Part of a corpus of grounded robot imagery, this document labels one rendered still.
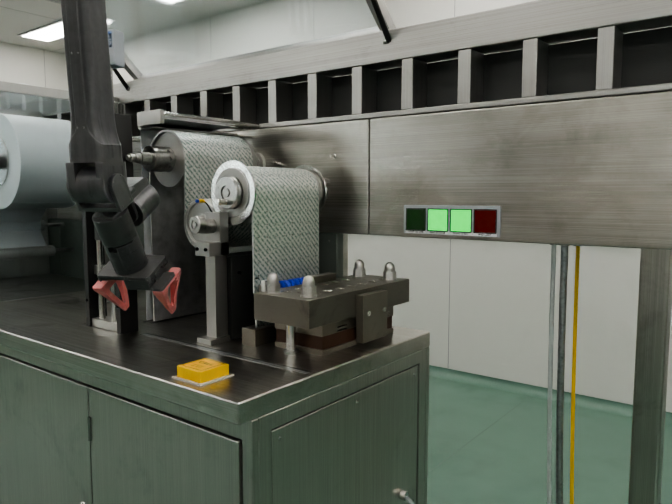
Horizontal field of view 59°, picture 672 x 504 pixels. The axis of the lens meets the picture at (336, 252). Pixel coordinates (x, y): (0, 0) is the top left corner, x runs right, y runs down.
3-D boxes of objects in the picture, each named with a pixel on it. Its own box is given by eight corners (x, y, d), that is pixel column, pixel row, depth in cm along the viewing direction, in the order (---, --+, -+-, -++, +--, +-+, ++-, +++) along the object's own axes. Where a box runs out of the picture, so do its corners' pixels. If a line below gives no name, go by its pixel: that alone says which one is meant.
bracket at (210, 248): (195, 343, 140) (192, 212, 137) (216, 337, 145) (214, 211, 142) (209, 346, 137) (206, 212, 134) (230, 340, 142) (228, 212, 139)
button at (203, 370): (176, 377, 113) (176, 365, 113) (205, 369, 118) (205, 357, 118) (200, 384, 109) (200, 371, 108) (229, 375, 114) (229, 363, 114)
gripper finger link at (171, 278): (158, 298, 109) (142, 256, 104) (193, 300, 107) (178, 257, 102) (139, 322, 104) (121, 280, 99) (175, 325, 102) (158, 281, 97)
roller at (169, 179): (152, 187, 158) (151, 133, 157) (224, 187, 178) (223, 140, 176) (186, 186, 150) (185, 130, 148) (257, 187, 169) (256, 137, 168)
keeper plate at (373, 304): (356, 342, 136) (356, 294, 135) (380, 334, 144) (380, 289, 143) (365, 344, 134) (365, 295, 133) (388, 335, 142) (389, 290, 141)
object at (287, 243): (252, 293, 137) (251, 212, 135) (317, 281, 156) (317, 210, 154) (254, 293, 137) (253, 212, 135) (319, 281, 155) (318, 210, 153)
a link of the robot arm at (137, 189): (62, 180, 92) (109, 180, 89) (103, 148, 101) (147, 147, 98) (91, 244, 98) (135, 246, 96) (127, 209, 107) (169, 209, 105)
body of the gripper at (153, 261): (120, 261, 106) (105, 226, 102) (169, 263, 103) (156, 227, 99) (99, 284, 101) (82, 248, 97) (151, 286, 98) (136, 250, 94)
